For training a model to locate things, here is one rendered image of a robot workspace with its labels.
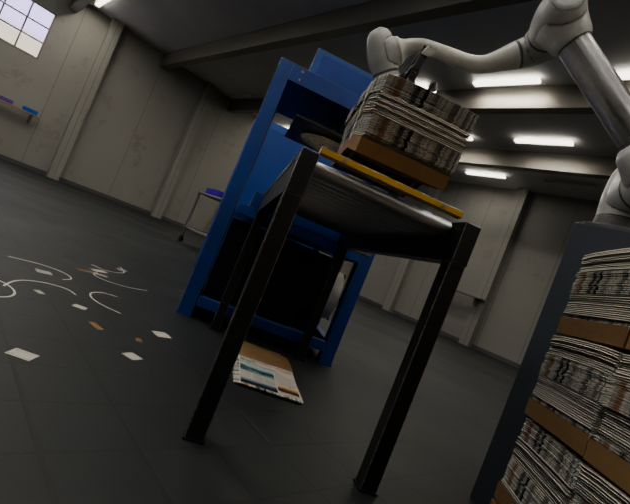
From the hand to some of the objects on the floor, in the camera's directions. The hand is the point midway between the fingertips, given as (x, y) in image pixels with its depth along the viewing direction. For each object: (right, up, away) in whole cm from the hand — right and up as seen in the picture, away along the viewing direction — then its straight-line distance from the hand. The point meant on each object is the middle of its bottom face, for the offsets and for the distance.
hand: (424, 68), depth 134 cm
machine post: (-30, -125, +122) cm, 177 cm away
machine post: (-109, -92, +105) cm, 177 cm away
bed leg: (-44, -118, +106) cm, 165 cm away
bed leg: (-66, -106, -24) cm, 127 cm away
